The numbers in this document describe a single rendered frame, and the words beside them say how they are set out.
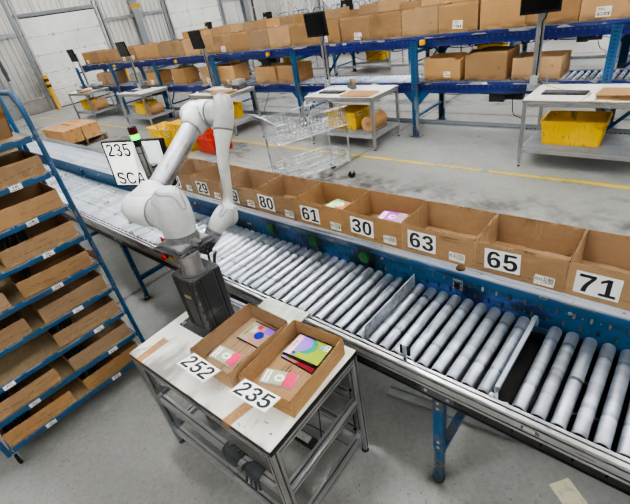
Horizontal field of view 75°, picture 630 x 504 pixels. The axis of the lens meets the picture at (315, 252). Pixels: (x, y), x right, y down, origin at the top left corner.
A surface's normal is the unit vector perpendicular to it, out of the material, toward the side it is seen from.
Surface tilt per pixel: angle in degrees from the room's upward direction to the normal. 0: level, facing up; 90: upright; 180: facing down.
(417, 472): 0
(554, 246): 89
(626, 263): 89
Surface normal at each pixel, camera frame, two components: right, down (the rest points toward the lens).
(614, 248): -0.64, 0.48
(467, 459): -0.15, -0.84
